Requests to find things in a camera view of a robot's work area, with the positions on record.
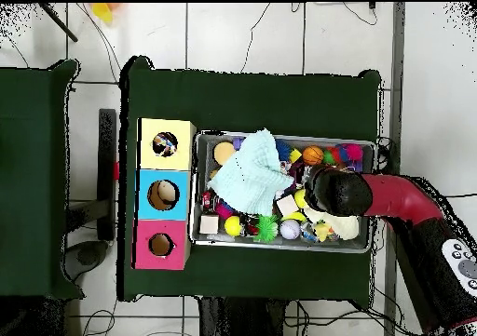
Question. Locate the mint green cloth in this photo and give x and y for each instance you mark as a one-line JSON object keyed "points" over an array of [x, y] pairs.
{"points": [[253, 174]]}

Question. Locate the colourful polka dot cloth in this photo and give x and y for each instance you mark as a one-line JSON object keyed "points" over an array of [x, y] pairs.
{"points": [[165, 144]]}

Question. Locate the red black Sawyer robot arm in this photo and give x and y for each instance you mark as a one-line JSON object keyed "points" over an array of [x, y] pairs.
{"points": [[402, 198]]}

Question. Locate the wooden box with three holes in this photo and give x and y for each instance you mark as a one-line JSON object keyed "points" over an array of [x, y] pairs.
{"points": [[149, 172]]}

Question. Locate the shallow clear mesh bin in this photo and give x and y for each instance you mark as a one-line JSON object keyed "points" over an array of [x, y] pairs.
{"points": [[350, 245]]}

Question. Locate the peach orange ball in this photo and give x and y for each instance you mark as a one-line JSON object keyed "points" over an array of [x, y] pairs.
{"points": [[223, 153]]}

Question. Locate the yellow ball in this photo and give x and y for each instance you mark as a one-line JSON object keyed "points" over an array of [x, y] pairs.
{"points": [[232, 226], [299, 199]]}

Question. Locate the small wooden cube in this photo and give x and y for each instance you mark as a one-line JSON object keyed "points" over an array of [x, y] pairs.
{"points": [[209, 223]]}

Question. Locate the green spiky ball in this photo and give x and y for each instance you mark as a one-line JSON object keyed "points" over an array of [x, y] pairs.
{"points": [[267, 228]]}

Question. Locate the white toy baseball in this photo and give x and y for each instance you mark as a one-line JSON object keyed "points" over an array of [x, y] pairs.
{"points": [[289, 229]]}

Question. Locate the orange toy basketball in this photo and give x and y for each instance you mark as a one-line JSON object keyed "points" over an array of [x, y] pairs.
{"points": [[313, 155]]}

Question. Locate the cream yellow cloth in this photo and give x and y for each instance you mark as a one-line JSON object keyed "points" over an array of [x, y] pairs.
{"points": [[339, 226]]}

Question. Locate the pink spiky ball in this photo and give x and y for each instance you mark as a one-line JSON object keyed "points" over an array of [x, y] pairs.
{"points": [[352, 152]]}

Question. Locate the black chair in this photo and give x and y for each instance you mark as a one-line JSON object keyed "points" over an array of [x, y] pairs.
{"points": [[108, 202]]}

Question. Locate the grey metal beam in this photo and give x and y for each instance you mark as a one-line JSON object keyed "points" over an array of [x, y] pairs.
{"points": [[395, 90]]}

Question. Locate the green cloth side table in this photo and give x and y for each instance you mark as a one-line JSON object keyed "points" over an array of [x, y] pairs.
{"points": [[33, 180]]}

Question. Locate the yellow floor object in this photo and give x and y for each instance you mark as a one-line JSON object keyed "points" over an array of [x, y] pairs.
{"points": [[103, 12]]}

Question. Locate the black rod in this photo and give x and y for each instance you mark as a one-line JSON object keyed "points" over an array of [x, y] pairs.
{"points": [[58, 22]]}

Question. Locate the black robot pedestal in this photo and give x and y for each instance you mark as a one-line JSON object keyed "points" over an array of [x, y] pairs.
{"points": [[238, 321]]}

